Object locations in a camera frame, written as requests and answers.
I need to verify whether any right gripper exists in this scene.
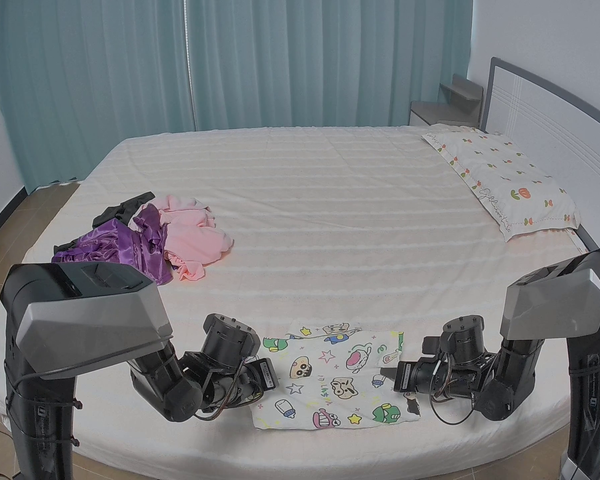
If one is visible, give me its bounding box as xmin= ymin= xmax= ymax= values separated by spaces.
xmin=378 ymin=360 xmax=448 ymax=398

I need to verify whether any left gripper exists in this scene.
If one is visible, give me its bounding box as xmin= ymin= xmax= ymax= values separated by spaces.
xmin=220 ymin=358 xmax=281 ymax=406

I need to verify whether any white printed pyjama top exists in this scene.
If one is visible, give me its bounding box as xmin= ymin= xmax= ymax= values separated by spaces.
xmin=251 ymin=320 xmax=422 ymax=431

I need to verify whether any bed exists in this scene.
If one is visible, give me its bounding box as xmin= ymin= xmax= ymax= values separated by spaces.
xmin=0 ymin=57 xmax=600 ymax=475

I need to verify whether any pink garment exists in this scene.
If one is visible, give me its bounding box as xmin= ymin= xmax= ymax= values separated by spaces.
xmin=150 ymin=194 xmax=234 ymax=283

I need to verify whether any purple satin garment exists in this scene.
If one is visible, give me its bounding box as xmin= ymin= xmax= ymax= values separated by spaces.
xmin=51 ymin=204 xmax=173 ymax=285

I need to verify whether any black garment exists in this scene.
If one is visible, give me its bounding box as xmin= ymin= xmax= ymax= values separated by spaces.
xmin=54 ymin=191 xmax=157 ymax=254

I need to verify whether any white printed pillow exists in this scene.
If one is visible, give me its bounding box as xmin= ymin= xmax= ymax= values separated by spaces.
xmin=421 ymin=124 xmax=581 ymax=243
xmin=567 ymin=228 xmax=593 ymax=254

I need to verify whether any grey bedside table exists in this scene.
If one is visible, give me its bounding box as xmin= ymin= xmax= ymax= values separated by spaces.
xmin=410 ymin=74 xmax=483 ymax=128

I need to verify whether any blue-green curtain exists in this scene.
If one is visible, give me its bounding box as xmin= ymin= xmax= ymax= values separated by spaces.
xmin=0 ymin=0 xmax=196 ymax=194
xmin=185 ymin=0 xmax=473 ymax=131

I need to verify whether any black cable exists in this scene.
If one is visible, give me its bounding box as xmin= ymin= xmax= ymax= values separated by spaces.
xmin=428 ymin=368 xmax=477 ymax=426

